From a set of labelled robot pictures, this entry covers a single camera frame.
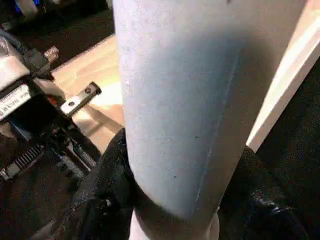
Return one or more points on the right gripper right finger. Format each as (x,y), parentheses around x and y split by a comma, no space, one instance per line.
(262,212)

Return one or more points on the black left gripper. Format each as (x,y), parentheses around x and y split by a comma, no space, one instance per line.
(37,130)

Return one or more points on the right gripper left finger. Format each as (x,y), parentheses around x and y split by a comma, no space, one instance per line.
(105,195)

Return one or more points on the white plastic table leg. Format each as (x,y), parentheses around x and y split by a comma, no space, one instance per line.
(187,100)

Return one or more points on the white plastic table top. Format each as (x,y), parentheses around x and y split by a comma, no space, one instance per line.
(287,75)

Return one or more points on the black padded mat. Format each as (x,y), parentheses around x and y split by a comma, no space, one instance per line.
(300,137)

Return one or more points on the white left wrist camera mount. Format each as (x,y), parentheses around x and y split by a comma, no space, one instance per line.
(10,65)

